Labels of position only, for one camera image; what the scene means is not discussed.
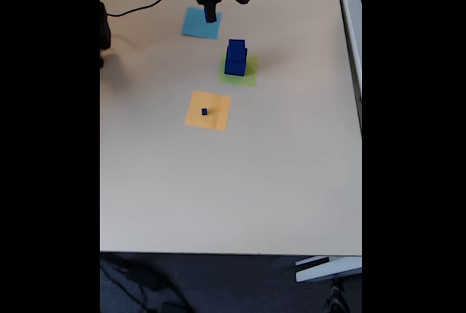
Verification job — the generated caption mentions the medium blue cube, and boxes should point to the medium blue cube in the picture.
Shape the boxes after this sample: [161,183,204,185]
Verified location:
[226,39,247,63]

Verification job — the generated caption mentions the large blue cube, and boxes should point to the large blue cube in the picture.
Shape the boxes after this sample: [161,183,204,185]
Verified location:
[224,47,249,76]

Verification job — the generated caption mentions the blue paper square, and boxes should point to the blue paper square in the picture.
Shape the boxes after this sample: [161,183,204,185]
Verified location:
[181,6,223,41]

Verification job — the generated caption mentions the green paper square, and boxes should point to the green paper square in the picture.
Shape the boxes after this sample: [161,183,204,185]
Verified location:
[217,52,259,87]

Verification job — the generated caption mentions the orange paper square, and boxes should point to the orange paper square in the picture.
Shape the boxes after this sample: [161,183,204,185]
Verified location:
[183,90,232,132]

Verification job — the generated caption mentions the white neighbouring desk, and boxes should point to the white neighbouring desk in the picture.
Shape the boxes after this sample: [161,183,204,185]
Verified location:
[333,0,363,134]

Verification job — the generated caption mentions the white table foot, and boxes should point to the white table foot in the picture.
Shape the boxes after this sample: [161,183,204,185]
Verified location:
[294,255,363,283]

